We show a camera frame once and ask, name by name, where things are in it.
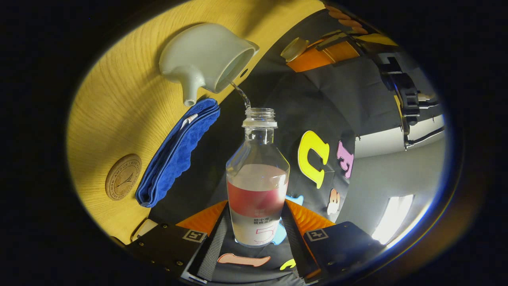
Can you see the round cork coaster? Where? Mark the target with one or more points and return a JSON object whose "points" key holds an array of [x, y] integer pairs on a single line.
{"points": [[123, 176]]}

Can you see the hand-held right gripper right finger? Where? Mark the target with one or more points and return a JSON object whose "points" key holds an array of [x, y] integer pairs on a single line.
{"points": [[295, 246]]}

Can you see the ceiling light panel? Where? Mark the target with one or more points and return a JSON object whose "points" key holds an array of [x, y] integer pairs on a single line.
{"points": [[393, 218]]}

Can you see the folded blue towel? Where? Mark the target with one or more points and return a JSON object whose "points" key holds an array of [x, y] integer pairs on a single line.
{"points": [[178, 151]]}

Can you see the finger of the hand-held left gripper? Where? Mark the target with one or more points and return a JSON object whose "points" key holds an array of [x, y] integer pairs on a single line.
{"points": [[325, 53], [373, 39]]}

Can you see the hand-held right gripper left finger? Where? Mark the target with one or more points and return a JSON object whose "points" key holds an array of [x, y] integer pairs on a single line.
{"points": [[216, 242]]}

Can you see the clear plastic water bottle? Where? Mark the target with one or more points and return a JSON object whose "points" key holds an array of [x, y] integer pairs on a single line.
{"points": [[258, 190]]}

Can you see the white ceramic teacup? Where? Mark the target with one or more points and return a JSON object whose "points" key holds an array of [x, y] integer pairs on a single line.
{"points": [[202, 55]]}

